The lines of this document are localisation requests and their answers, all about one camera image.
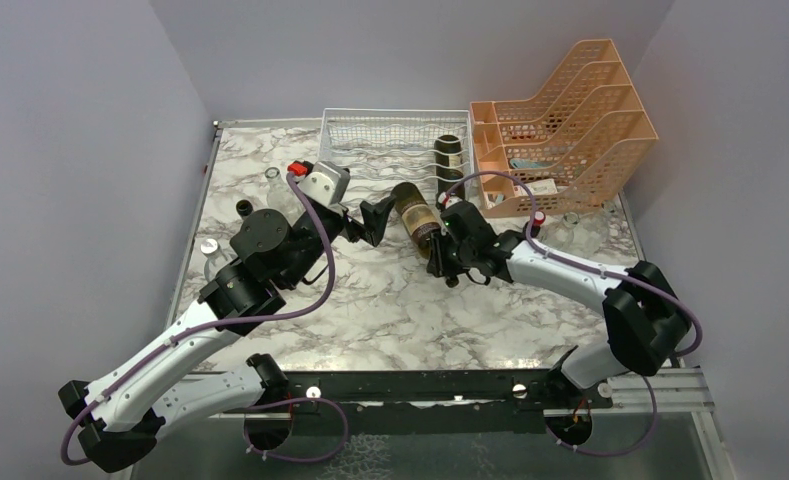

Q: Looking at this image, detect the green wine bottle white label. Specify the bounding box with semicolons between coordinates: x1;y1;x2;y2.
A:
392;182;442;259

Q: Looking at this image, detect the green wine bottle dark label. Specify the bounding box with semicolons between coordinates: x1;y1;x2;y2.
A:
434;134;464;202

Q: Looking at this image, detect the green Primitivo wine bottle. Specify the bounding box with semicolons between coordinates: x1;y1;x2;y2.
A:
235;199;254;219

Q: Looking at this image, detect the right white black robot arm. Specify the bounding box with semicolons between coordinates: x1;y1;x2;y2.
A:
427;201;692;407

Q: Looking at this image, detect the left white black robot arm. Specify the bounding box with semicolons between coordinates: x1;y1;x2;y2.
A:
58;193;394;473

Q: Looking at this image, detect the clear glass bottle tall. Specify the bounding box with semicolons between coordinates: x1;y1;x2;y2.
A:
264;167;305;225

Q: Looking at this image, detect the small red capped bottle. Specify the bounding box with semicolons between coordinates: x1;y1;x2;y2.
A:
523;210;546;238

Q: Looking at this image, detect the clear glass bottle right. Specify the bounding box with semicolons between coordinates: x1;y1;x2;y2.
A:
538;201;618;258

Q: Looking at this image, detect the clear bottle silver cap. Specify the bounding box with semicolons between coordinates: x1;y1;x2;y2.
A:
200;238;235;282

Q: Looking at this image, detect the blue item in organizer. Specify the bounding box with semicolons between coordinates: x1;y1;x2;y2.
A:
509;158;544;169

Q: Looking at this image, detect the peach plastic file organizer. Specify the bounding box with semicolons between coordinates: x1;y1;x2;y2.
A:
470;39;659;218

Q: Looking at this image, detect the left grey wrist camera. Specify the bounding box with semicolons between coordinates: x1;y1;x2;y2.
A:
287;161;351;214

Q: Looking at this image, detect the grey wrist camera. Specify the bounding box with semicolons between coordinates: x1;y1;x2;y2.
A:
287;161;351;214
436;192;462;212

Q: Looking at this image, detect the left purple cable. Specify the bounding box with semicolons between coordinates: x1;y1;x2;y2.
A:
59;173;337;467

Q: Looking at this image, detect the purple cable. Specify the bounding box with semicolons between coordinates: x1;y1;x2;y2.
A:
441;170;704;458
59;173;337;467

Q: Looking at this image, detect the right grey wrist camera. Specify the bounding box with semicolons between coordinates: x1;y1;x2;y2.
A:
436;192;462;212

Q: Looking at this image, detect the white wire wine rack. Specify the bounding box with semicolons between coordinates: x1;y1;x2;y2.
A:
318;108;473;203

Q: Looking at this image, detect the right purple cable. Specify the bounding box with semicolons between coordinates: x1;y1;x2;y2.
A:
441;170;704;458

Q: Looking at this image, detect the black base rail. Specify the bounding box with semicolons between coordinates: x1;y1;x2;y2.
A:
221;354;614;439

